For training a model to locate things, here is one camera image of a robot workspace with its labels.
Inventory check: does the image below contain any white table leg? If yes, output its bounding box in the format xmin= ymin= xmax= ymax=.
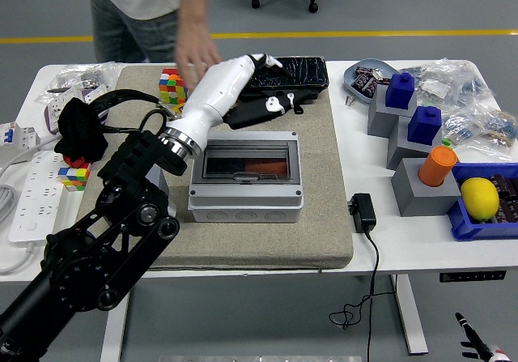
xmin=390 ymin=275 xmax=429 ymax=356
xmin=100 ymin=296 xmax=133 ymax=362

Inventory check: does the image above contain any clear bag of small parts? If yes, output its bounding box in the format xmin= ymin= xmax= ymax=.
xmin=451 ymin=60 xmax=497 ymax=111
xmin=34 ymin=80 xmax=77 ymax=106
xmin=475 ymin=109 xmax=518 ymax=160
xmin=414 ymin=74 xmax=453 ymax=104
xmin=56 ymin=61 xmax=122 ymax=96
xmin=443 ymin=110 xmax=478 ymax=141

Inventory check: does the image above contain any white power strip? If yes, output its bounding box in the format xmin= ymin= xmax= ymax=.
xmin=8 ymin=150 xmax=69 ymax=244

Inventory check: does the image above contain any blue plastic bin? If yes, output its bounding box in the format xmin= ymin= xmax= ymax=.
xmin=447 ymin=162 xmax=518 ymax=242

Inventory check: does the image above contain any small colourful puzzle cube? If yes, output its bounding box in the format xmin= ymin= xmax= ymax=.
xmin=57 ymin=166 xmax=91 ymax=193

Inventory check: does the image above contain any blue plastic bottle block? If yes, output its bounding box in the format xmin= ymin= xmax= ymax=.
xmin=407 ymin=105 xmax=443 ymax=144
xmin=385 ymin=72 xmax=418 ymax=110

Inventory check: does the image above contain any white socket purple back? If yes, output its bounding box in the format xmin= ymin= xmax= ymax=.
xmin=43 ymin=96 xmax=68 ymax=134

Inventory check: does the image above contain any small red plastic piece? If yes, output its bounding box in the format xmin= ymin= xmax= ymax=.
xmin=63 ymin=154 xmax=91 ymax=169

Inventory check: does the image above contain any white circuit breaker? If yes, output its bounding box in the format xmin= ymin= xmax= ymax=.
xmin=0 ymin=121 xmax=41 ymax=151

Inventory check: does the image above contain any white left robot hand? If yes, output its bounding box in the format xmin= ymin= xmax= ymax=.
xmin=165 ymin=53 xmax=299 ymax=149

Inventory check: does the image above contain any orange cylinder battery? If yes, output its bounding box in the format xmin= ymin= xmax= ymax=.
xmin=244 ymin=159 xmax=289 ymax=176
xmin=418 ymin=146 xmax=459 ymax=188

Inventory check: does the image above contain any white wall switch panel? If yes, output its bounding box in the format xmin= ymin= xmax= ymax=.
xmin=79 ymin=84 xmax=110 ymax=104

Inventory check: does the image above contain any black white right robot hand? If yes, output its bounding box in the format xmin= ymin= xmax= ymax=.
xmin=452 ymin=312 xmax=509 ymax=362

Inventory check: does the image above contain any black plastic tray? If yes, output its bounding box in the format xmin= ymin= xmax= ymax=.
xmin=236 ymin=56 xmax=329 ymax=116

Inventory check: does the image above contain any large colourful puzzle cube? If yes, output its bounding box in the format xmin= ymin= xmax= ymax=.
xmin=158 ymin=68 xmax=191 ymax=104

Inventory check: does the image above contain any person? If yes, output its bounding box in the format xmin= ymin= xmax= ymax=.
xmin=91 ymin=0 xmax=183 ymax=63

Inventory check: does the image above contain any black cloth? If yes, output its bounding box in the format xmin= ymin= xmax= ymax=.
xmin=54 ymin=96 xmax=109 ymax=164

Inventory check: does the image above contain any dark components pile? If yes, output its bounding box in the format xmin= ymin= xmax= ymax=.
xmin=489 ymin=174 xmax=518 ymax=224

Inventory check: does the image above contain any clear hinged box lid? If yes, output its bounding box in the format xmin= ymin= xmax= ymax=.
xmin=200 ymin=142 xmax=293 ymax=184

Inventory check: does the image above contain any person's left hand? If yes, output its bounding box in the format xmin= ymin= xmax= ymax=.
xmin=176 ymin=33 xmax=223 ymax=92

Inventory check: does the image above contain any blue-grey dish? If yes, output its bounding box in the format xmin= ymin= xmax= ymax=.
xmin=342 ymin=57 xmax=400 ymax=106

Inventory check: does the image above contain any black adapter cord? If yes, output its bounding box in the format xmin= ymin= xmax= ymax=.
xmin=328 ymin=228 xmax=381 ymax=362

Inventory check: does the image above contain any black table control panel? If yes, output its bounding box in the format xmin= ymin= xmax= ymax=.
xmin=439 ymin=270 xmax=507 ymax=284

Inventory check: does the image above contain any grey electrical junction box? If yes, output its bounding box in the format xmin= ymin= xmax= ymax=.
xmin=188 ymin=130 xmax=305 ymax=224

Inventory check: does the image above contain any grey-brown fabric mat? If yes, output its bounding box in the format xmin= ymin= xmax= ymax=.
xmin=74 ymin=64 xmax=355 ymax=272

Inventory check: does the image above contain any black power adapter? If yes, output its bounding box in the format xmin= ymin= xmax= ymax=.
xmin=348 ymin=193 xmax=378 ymax=233

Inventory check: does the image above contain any thick white strip cable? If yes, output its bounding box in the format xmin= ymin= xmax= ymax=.
xmin=0 ymin=185 xmax=40 ymax=275

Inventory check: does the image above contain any yellow lemon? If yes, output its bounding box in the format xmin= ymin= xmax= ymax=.
xmin=460 ymin=177 xmax=501 ymax=222

